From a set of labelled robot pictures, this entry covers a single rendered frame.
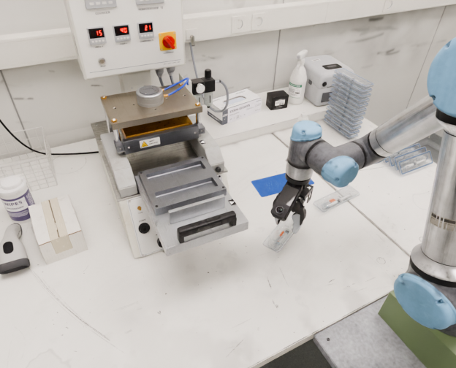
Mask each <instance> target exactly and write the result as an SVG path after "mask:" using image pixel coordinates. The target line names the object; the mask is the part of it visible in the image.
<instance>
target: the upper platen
mask: <svg viewBox="0 0 456 368"><path fill-rule="evenodd" d="M188 125H192V122H191V120H190V119H189V117H188V116H187V115H185V116H181V117H178V118H171V119H167V120H160V121H156V122H152V123H146V124H142V125H138V126H132V127H128V128H124V129H120V131H121V133H122V135H123V138H124V139H127V138H130V137H137V136H141V135H144V134H151V133H154V132H158V131H164V130H168V129H174V128H178V127H182V126H188Z"/></svg>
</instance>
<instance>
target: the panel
mask: <svg viewBox="0 0 456 368"><path fill-rule="evenodd" d="M126 203H127V206H128V208H129V214H130V217H131V220H132V225H133V228H134V233H135V236H136V240H137V245H138V248H139V251H140V256H141V257H143V256H146V255H149V254H152V253H155V252H158V251H160V250H163V248H160V247H159V246H158V244H157V239H158V238H159V237H158V235H157V233H156V230H155V228H154V226H153V223H152V221H151V218H150V216H149V214H148V211H147V210H146V207H145V204H144V202H143V199H142V197H141V196H137V197H134V198H131V199H127V200H126ZM143 224H147V225H148V226H149V231H148V232H147V233H142V232H141V231H140V226H141V225H143Z"/></svg>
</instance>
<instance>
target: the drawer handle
mask: <svg viewBox="0 0 456 368"><path fill-rule="evenodd" d="M226 223H231V225H232V226H236V223H237V218H236V213H235V211H233V210H232V211H229V212H225V213H222V214H220V215H216V216H213V217H210V218H206V219H204V220H200V221H197V222H194V223H190V224H187V225H185V226H181V227H178V228H177V238H178V241H179V243H180V244H181V243H183V242H184V237H187V236H190V235H193V234H196V233H199V232H201V231H205V230H208V229H211V228H214V227H217V226H221V225H224V224H226Z"/></svg>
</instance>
